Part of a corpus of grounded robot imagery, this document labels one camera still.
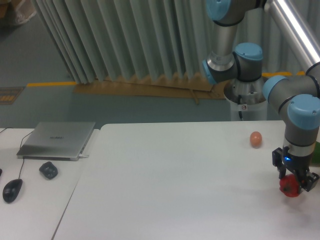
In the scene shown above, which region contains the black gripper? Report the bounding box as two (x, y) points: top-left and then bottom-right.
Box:
(271, 146), (320, 194)

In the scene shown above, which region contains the red pepper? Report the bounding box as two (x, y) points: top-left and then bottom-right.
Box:
(279, 174), (300, 198)

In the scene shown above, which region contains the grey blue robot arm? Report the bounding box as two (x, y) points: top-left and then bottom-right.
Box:
(202, 0), (320, 192)

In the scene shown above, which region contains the green pepper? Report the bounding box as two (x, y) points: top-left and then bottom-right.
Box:
(310, 141), (320, 167)

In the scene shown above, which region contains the brown egg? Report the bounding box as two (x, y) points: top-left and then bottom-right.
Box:
(249, 131), (263, 148)

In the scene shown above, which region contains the flat brown cardboard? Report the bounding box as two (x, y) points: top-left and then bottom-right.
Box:
(73, 72), (229, 105)

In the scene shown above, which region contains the white usb plug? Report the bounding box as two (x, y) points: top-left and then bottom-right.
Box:
(78, 154), (89, 159)

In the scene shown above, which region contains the silver closed laptop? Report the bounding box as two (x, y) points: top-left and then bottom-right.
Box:
(16, 121), (96, 161)

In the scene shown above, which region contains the pale green curtain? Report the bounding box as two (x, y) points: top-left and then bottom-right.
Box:
(33, 0), (320, 91)

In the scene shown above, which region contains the small black controller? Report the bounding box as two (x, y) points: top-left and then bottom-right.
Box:
(39, 161), (59, 180)

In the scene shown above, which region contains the black computer mouse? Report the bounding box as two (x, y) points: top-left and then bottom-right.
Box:
(2, 178), (23, 204)

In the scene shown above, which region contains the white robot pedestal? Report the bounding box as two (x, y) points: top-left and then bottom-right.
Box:
(223, 77), (268, 121)

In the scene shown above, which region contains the black mouse cable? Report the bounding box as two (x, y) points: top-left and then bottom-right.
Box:
(0, 127), (36, 181)

